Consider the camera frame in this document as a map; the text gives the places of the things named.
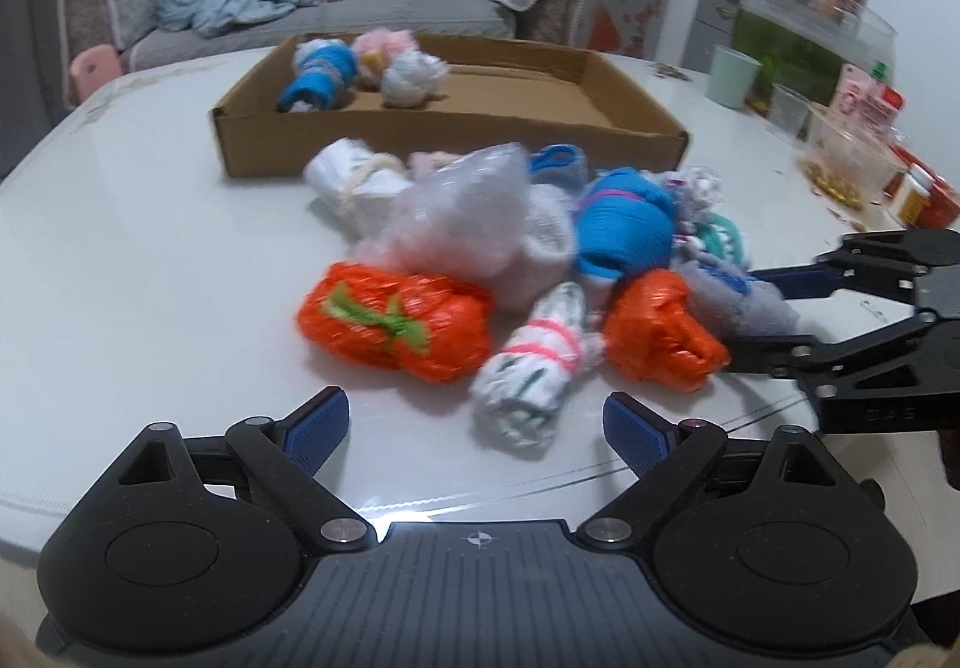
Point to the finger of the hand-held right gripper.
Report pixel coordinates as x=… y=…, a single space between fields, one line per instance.
x=772 y=353
x=795 y=282

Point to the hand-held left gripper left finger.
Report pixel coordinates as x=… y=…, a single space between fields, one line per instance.
x=315 y=432

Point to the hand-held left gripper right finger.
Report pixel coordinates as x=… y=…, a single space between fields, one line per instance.
x=636 y=434

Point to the grey sock bundle blue print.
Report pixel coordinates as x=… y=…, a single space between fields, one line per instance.
x=739 y=300

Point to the patterned bundle with green tie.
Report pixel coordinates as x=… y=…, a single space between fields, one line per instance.
x=720 y=240

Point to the plain orange bag bundle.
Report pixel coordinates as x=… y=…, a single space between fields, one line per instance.
x=660 y=330

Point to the white bundle with pink tie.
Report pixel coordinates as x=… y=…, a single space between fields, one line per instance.
x=536 y=375

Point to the small patterned white bundle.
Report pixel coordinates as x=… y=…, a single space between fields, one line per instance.
x=701 y=191

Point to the orange bag bundle green tie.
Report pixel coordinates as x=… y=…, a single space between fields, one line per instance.
x=390 y=323

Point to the white fuzzy sock blue band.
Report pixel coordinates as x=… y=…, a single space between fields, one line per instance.
x=540 y=240

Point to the clear plastic bag bundle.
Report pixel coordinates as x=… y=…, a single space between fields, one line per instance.
x=457 y=207

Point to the brown cardboard box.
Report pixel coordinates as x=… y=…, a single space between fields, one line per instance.
x=517 y=90

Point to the clear container with nuts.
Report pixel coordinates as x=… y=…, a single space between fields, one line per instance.
x=851 y=161

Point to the white bottle yellow label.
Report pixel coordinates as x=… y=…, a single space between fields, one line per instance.
x=909 y=197

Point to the red snack packets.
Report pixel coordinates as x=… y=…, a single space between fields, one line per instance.
x=941 y=199

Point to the clear plastic cup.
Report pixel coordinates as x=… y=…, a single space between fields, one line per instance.
x=789 y=109

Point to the large blue bundle pink tie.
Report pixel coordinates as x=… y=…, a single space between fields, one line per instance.
x=626 y=225

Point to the pink package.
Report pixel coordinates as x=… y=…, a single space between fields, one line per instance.
x=862 y=101

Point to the pale green cup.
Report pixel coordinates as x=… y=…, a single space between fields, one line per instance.
x=733 y=75

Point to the clear plastic storage bin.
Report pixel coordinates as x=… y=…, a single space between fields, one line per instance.
x=810 y=38

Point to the pile of seed shells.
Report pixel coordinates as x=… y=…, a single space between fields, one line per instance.
x=671 y=70

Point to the small pink cloth bundle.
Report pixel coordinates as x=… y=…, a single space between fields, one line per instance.
x=427 y=162

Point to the white bundle with purple tie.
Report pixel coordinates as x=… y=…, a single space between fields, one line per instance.
x=412 y=79

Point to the pink fluffy bundle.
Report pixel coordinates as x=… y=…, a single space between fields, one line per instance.
x=379 y=45

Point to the pink plastic chair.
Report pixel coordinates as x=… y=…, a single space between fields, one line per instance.
x=94 y=71

